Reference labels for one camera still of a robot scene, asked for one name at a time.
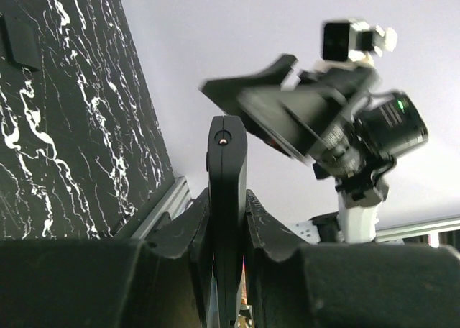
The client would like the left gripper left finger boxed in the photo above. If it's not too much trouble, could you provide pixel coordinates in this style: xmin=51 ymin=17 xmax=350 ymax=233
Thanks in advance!
xmin=1 ymin=192 xmax=212 ymax=327

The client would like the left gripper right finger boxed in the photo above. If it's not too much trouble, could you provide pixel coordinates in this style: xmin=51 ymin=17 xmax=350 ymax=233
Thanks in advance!
xmin=245 ymin=191 xmax=459 ymax=327

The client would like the right aluminium frame post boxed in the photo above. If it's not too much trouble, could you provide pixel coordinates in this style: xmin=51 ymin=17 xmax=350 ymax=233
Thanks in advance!
xmin=114 ymin=176 xmax=192 ymax=240

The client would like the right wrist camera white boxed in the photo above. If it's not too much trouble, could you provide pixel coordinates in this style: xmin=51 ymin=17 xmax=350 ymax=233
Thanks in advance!
xmin=313 ymin=19 xmax=398 ymax=73

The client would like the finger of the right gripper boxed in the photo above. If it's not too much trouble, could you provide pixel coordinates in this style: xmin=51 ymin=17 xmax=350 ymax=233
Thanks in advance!
xmin=200 ymin=54 xmax=298 ymax=115

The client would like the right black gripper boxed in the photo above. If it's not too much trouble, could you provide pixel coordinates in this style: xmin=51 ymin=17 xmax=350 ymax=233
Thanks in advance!
xmin=237 ymin=67 xmax=428 ymax=183

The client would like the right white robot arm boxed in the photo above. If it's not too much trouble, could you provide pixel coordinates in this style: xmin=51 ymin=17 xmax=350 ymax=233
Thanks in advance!
xmin=201 ymin=53 xmax=428 ymax=244

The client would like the aluminium frame rail front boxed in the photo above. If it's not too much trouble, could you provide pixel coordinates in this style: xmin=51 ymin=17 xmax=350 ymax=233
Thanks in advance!
xmin=375 ymin=216 xmax=459 ymax=244

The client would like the black remote battery cover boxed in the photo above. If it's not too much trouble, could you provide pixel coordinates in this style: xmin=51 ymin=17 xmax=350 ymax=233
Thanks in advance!
xmin=1 ymin=14 xmax=42 ymax=72

